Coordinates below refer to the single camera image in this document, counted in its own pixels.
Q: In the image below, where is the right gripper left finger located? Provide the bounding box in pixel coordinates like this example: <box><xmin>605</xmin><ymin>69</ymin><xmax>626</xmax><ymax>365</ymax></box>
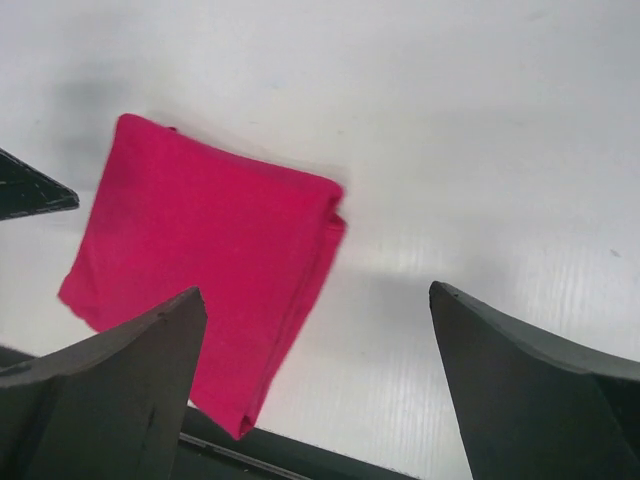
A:
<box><xmin>1</xmin><ymin>288</ymin><xmax>207</xmax><ymax>479</ymax></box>

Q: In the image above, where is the pink t shirt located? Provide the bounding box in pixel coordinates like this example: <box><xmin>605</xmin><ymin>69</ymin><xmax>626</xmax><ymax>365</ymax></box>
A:
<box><xmin>59</xmin><ymin>113</ymin><xmax>346</xmax><ymax>439</ymax></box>

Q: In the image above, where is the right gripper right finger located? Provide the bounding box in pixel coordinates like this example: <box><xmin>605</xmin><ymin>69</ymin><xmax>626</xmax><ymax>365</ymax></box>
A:
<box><xmin>429</xmin><ymin>282</ymin><xmax>639</xmax><ymax>479</ymax></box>

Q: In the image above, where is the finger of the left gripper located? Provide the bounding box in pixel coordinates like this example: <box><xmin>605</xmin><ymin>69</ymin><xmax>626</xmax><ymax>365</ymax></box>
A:
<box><xmin>0</xmin><ymin>150</ymin><xmax>79</xmax><ymax>221</ymax></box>

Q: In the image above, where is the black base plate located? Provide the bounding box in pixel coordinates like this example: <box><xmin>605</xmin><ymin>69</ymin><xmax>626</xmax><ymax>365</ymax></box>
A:
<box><xmin>1</xmin><ymin>348</ymin><xmax>394</xmax><ymax>479</ymax></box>

